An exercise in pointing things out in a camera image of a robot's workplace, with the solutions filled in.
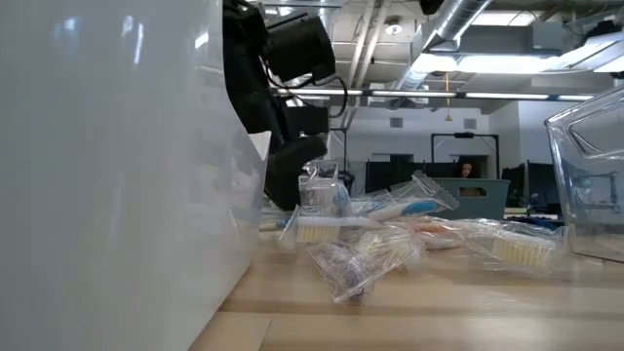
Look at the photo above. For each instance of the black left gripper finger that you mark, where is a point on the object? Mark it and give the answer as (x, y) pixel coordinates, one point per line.
(287, 175)

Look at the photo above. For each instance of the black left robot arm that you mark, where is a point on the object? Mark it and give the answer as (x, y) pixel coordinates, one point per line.
(239, 29)

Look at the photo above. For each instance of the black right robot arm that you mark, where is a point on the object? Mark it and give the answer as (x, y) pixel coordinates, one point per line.
(431, 6)

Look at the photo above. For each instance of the round ceiling lamp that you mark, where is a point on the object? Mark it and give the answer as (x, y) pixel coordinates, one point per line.
(393, 28)

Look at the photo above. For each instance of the long ceiling light bar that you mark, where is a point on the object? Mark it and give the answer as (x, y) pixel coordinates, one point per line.
(414, 93)

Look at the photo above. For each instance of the yellow hanging pendant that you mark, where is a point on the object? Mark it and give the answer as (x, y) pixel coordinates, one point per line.
(448, 118)

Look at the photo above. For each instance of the person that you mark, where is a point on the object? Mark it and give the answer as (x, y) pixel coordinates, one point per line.
(468, 169)

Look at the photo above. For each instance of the bright ceiling light panel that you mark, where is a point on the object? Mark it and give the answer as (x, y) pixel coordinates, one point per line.
(487, 63)
(502, 18)

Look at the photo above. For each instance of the white plastic bin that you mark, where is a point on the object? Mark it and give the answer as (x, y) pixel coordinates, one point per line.
(97, 195)

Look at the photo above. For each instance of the teal plastic basket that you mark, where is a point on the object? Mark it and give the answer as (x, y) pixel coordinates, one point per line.
(497, 207)

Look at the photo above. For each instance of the dark background equipment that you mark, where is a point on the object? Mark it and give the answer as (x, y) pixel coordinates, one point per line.
(536, 185)

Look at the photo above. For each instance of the large clear plastic bin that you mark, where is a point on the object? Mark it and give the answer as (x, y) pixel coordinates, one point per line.
(565, 195)

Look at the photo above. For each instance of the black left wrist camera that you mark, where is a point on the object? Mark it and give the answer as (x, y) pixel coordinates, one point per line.
(306, 121)

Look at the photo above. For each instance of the gray wall vent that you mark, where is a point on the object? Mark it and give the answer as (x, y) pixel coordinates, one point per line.
(470, 122)
(396, 122)

